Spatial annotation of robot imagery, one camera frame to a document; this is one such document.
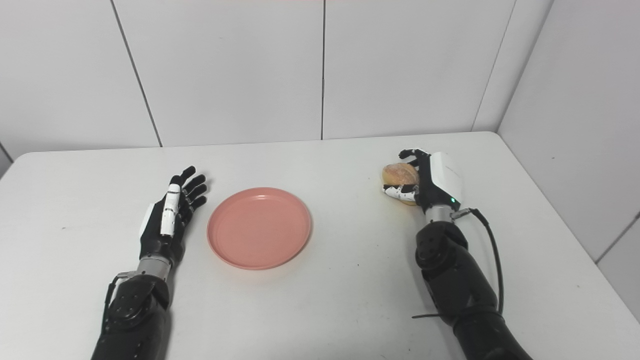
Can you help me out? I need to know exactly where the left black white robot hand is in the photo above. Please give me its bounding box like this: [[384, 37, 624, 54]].
[[138, 166, 208, 266]]

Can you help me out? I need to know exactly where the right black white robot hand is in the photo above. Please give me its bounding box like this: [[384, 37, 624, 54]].
[[382, 148, 464, 213]]

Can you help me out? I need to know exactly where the golden bread roll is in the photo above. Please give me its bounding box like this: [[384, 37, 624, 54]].
[[382, 162, 421, 207]]

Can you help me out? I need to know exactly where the pink round plate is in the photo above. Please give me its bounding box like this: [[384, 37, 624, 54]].
[[207, 187, 313, 271]]

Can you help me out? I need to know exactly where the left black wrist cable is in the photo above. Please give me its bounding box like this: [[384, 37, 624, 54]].
[[101, 271, 137, 333]]

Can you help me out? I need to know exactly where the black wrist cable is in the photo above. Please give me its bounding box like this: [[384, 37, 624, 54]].
[[412, 207, 505, 320], [101, 271, 137, 333]]

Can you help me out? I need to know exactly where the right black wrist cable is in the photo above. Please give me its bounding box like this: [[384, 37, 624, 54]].
[[412, 207, 505, 320]]

